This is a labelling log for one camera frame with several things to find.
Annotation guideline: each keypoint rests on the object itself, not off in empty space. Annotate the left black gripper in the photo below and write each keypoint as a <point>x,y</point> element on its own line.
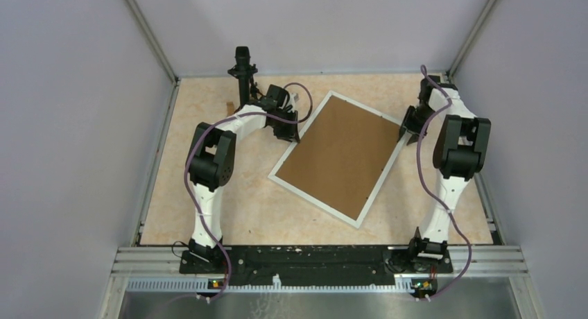
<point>290,134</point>

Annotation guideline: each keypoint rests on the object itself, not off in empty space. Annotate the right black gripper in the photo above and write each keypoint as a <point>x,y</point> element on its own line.
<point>405,127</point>

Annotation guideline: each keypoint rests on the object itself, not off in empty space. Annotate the brown backing board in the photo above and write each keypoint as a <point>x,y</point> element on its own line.
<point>340,156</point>

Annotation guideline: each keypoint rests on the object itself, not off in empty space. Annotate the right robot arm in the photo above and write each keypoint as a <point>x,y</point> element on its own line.
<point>458,155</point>

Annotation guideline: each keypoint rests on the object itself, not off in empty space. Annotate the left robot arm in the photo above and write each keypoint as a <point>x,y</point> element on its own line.
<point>210,162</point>

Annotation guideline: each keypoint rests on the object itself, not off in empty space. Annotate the small wooden block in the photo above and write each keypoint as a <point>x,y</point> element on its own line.
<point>230,108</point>

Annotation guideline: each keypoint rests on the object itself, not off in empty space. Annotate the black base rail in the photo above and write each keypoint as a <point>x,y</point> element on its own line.
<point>312,265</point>

